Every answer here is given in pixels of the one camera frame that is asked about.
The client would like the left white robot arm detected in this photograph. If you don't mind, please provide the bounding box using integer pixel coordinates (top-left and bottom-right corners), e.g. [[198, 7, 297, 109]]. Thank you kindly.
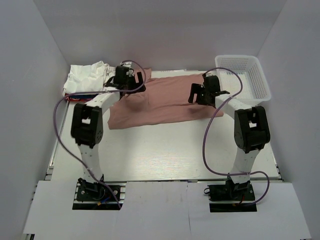
[[70, 64, 147, 200]]

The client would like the white plastic mesh basket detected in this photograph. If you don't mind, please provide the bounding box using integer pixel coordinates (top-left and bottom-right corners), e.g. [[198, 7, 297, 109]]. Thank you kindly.
[[215, 55, 272, 106]]

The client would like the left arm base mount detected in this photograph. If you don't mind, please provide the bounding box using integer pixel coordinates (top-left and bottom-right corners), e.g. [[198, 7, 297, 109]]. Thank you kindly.
[[72, 182, 126, 211]]

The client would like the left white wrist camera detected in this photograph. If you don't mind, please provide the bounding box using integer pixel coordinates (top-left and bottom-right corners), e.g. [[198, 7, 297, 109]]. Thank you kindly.
[[120, 61, 133, 68]]

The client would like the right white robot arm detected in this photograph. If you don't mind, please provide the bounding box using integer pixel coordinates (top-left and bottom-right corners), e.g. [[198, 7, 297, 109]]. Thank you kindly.
[[188, 73, 271, 200]]

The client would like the pink t-shirt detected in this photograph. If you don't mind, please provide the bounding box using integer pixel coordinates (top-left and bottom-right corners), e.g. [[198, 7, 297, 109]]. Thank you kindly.
[[107, 74, 216, 130]]

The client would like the white t-shirt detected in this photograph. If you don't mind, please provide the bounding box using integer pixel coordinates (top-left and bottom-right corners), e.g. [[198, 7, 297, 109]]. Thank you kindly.
[[62, 60, 116, 95]]

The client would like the red blue folded shirt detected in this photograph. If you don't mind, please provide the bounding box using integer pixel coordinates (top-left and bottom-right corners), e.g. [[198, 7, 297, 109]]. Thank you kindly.
[[62, 92, 98, 102]]

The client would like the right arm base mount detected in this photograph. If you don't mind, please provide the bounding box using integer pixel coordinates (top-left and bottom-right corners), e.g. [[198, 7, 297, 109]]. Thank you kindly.
[[203, 180, 257, 213]]

